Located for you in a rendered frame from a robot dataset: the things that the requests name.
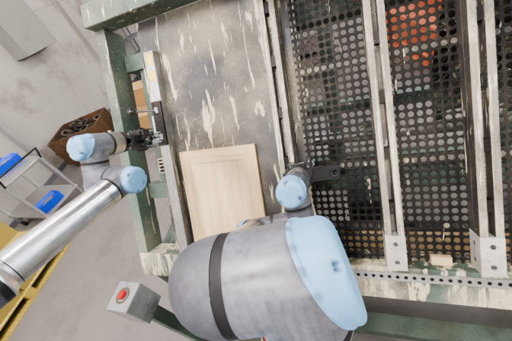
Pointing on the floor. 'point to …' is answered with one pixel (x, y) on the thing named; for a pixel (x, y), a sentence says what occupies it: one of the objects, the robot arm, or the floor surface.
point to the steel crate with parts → (59, 141)
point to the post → (162, 316)
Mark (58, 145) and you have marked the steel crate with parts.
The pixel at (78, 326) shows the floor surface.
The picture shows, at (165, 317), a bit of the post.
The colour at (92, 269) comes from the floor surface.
